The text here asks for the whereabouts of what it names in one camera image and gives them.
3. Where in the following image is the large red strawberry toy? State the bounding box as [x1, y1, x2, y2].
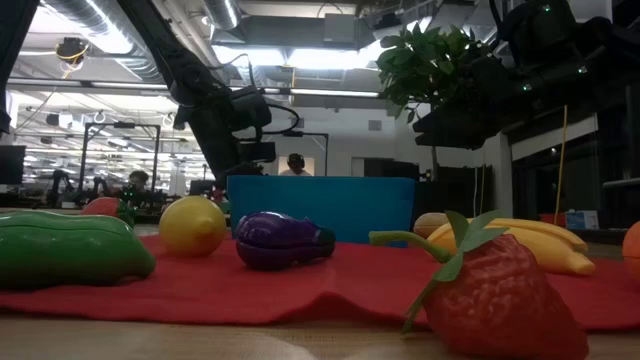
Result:
[368, 209, 590, 360]

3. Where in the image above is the short silver air duct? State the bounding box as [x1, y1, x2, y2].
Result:
[202, 0, 242, 31]

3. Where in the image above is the red cloth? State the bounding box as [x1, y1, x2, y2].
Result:
[0, 234, 640, 334]

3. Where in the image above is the yellow banana toy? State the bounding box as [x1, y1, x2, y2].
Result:
[427, 217, 597, 277]

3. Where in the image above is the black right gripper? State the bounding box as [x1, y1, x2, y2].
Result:
[412, 49, 596, 150]

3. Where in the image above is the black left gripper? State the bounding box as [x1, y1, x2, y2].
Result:
[172, 84, 274, 177]

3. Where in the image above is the black rig frame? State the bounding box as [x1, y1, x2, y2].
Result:
[79, 121, 162, 195]
[254, 129, 330, 177]

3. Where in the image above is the yellow lemon toy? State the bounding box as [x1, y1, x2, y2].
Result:
[158, 195, 228, 259]

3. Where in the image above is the tan potato toy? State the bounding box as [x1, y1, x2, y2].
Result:
[412, 212, 451, 240]

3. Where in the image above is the person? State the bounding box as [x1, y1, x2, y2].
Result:
[278, 152, 314, 177]
[121, 169, 151, 201]

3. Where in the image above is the long ceiling light bar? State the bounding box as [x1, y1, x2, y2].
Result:
[0, 77, 381, 99]

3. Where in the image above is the grey ceiling box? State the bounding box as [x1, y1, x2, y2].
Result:
[323, 13, 357, 44]

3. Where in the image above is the orange toy fruit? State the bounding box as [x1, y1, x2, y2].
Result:
[621, 221, 640, 281]

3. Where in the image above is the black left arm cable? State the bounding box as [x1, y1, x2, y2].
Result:
[259, 102, 302, 137]

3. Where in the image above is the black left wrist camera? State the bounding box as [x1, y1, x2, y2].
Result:
[238, 141, 278, 164]

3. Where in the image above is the blue and white box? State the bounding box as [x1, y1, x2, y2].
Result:
[564, 209, 600, 231]

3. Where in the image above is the green cucumber toy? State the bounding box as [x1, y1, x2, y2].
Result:
[0, 209, 157, 291]

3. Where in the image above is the purple eggplant toy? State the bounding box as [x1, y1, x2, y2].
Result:
[234, 211, 337, 272]

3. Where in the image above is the yellow hanging cable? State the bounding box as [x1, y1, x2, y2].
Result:
[553, 104, 570, 226]

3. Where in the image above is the green plant in black pot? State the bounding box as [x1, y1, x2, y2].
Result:
[375, 22, 494, 232]

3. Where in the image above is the long silver air duct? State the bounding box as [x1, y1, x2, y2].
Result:
[39, 0, 166, 84]

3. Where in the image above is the black ceiling camera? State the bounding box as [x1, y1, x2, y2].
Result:
[54, 35, 91, 66]

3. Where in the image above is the black computer monitor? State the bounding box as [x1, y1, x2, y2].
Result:
[0, 144, 27, 186]

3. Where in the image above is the blue plastic container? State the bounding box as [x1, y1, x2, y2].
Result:
[226, 174, 416, 249]

